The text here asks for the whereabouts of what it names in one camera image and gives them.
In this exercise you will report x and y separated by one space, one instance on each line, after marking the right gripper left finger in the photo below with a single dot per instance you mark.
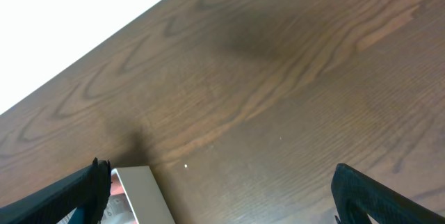
84 193

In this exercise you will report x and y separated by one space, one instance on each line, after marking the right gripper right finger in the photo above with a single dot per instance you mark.
360 199

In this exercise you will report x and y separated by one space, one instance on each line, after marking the white box pink interior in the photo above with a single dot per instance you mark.
136 198

